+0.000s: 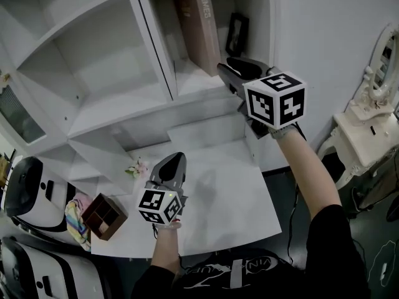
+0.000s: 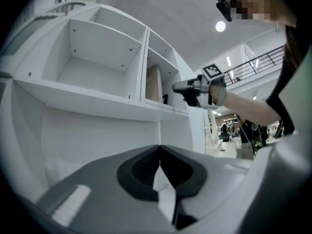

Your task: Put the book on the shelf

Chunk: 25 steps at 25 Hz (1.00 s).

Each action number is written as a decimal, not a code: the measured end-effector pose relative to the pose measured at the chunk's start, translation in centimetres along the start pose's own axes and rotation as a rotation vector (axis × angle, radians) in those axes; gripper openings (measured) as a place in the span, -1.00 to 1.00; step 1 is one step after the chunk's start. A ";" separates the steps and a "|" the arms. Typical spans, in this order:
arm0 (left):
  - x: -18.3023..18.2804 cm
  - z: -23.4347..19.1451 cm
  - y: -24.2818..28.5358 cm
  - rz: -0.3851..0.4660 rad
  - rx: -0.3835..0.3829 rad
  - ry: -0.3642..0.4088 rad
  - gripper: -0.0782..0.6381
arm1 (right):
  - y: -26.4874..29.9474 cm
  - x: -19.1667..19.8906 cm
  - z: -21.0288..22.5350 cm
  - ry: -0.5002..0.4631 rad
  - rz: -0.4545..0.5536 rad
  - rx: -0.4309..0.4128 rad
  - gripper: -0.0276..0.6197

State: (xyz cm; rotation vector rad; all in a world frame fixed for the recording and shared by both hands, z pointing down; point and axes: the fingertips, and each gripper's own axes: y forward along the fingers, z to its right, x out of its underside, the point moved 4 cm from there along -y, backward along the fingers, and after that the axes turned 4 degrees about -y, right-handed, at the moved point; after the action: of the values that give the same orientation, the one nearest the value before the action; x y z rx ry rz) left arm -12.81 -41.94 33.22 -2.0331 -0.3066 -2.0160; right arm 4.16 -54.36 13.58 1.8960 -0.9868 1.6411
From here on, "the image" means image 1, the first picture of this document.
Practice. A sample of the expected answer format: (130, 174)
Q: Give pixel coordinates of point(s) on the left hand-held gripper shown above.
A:
(156, 205)

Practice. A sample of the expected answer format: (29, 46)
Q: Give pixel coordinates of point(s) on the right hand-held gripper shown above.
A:
(274, 101)

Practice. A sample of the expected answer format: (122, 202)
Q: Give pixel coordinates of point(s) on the brown hardcover book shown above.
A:
(199, 36)

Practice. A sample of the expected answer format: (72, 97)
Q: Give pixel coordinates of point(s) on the person's right forearm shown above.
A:
(305, 173)

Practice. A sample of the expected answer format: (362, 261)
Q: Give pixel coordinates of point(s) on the person's left forearm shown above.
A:
(165, 248)

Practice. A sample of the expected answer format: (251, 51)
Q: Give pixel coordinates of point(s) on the pink artificial flowers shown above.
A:
(138, 168)

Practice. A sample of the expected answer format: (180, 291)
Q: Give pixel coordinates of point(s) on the white shelf unit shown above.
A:
(224, 216)

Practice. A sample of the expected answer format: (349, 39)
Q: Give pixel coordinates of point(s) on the brown wooden organizer box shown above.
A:
(104, 216)

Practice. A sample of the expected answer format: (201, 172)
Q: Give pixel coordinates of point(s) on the pastel striped towel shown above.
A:
(76, 220)

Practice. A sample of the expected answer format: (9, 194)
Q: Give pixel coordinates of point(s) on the white vanity table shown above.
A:
(358, 142)

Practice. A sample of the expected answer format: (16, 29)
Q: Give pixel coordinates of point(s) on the small black tube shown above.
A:
(371, 130)

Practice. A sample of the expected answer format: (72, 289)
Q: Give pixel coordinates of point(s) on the white oval vanity mirror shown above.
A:
(383, 79)

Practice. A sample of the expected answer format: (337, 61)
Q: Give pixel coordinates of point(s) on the white glass cabinet door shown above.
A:
(18, 114)

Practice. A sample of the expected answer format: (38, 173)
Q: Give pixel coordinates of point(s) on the person's black shirt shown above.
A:
(330, 260)

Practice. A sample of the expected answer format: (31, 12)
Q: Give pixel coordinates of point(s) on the white power adapter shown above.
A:
(383, 271)

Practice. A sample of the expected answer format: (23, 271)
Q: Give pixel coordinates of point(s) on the black picture frame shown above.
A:
(237, 34)

